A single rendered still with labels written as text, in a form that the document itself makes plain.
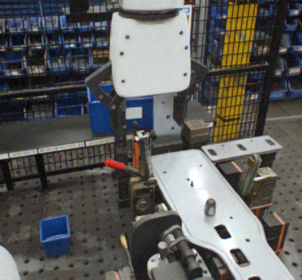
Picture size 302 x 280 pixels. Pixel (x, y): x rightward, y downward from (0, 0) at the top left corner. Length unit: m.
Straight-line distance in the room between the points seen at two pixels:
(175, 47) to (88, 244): 1.01
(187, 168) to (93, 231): 0.46
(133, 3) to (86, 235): 1.08
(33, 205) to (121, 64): 1.18
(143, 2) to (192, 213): 0.71
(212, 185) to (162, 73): 0.71
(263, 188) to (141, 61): 0.78
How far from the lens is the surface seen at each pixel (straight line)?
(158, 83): 0.44
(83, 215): 1.45
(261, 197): 1.15
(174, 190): 1.07
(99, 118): 1.29
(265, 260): 0.93
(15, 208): 1.56
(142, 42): 0.42
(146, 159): 0.95
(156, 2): 0.40
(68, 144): 1.28
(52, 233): 1.37
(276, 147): 1.35
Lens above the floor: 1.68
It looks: 30 degrees down
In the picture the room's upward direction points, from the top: straight up
